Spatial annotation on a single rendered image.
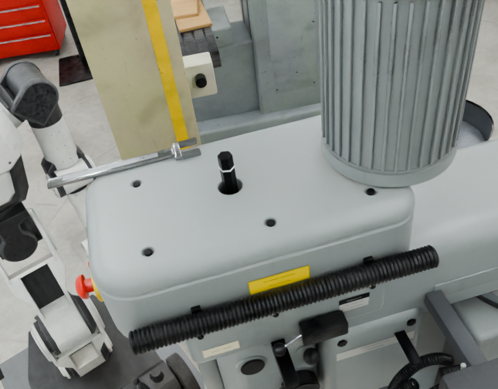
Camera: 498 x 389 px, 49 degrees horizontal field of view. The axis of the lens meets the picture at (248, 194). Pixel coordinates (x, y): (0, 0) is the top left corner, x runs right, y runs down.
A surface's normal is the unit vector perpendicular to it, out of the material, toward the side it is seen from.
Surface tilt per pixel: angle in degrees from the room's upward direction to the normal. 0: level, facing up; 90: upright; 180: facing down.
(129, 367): 0
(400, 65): 90
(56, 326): 66
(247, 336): 90
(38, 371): 0
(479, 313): 0
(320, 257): 90
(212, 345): 90
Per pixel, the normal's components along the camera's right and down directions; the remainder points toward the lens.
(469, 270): 0.26, 0.65
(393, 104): -0.18, 0.69
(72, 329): 0.49, 0.17
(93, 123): -0.11, -0.72
